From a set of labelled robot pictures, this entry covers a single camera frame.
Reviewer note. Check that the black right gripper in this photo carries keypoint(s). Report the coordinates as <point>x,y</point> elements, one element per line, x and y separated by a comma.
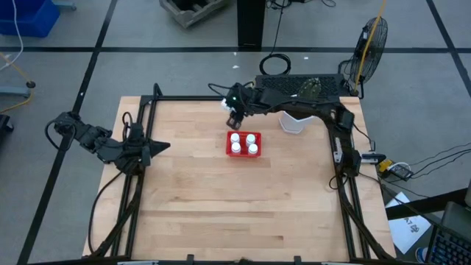
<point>241,101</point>

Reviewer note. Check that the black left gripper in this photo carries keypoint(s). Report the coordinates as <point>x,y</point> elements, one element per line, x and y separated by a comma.
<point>138,151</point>

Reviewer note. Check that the white pill bottle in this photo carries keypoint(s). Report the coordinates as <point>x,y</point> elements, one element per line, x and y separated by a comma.
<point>250,139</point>
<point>252,148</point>
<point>236,147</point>
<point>234,138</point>

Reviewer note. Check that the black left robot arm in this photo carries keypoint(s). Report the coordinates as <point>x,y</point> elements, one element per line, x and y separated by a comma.
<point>88,136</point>

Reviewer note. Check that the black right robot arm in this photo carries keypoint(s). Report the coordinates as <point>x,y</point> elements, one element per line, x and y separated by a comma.
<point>312,106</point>

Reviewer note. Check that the red plastic mesh basket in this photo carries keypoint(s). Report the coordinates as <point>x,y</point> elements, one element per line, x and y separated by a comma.
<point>243,154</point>

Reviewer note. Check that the white faceted plant pot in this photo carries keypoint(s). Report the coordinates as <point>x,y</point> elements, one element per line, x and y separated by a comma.
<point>292,125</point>

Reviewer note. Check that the black computer case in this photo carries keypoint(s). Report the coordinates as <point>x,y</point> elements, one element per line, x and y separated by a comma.
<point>279,84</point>

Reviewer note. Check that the green cactus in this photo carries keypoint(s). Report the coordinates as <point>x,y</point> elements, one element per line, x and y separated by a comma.
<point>310,88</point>

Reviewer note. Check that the wooden pallet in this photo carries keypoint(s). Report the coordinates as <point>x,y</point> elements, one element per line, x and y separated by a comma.
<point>191,13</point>

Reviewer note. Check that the grey stand base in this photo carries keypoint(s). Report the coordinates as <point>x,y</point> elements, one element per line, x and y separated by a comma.
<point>14,92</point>

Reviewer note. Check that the black floor fan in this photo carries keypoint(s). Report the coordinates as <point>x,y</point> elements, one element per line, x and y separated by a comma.
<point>375,55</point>

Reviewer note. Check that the yellow device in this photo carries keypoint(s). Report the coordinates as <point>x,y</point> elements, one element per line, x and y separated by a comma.
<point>385,165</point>

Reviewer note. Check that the black power adapter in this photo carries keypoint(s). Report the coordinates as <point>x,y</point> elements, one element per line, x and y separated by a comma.
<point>401,172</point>

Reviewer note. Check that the blue plastic bin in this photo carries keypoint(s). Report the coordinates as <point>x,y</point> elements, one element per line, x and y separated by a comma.
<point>25,16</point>

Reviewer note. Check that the white paper sheet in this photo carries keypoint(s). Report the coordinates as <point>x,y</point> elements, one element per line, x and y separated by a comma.
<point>408,228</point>

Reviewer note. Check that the black keyboard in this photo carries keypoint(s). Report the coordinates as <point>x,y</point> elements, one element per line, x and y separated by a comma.
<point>450,250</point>

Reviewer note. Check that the black rig frame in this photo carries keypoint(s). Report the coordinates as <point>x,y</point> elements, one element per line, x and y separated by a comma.
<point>184,98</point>

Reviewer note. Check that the black post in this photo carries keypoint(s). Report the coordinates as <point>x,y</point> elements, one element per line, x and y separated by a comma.
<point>251,22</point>

